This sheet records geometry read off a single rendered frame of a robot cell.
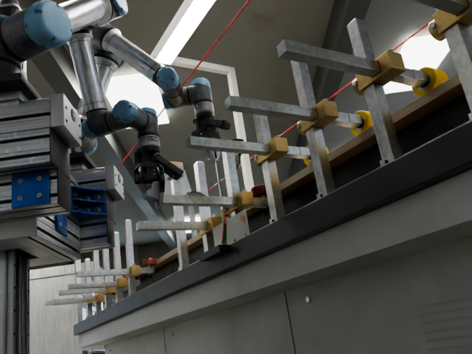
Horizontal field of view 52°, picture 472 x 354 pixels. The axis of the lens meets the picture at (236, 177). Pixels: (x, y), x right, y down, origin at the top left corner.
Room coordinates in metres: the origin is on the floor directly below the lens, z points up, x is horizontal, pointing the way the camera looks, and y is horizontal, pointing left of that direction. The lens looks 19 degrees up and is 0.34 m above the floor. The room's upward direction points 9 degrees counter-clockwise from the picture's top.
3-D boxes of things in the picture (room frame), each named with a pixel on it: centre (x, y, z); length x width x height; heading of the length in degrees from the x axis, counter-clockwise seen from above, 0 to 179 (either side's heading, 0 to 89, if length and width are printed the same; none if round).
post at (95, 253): (3.44, 1.09, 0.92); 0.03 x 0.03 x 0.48; 32
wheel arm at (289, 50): (1.05, -0.35, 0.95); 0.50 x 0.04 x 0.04; 122
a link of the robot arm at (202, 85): (1.69, 0.09, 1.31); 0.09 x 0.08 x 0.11; 86
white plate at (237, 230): (1.76, 0.05, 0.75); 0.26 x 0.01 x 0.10; 32
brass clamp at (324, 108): (1.31, -0.26, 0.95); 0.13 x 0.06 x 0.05; 32
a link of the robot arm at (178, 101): (1.68, 0.19, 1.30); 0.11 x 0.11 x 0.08; 86
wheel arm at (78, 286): (2.93, 0.88, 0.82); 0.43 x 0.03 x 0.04; 122
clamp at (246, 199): (1.73, 0.00, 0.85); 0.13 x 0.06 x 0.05; 32
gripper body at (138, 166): (1.53, 0.29, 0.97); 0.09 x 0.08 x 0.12; 122
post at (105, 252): (3.23, 0.96, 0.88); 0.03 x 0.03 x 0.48; 32
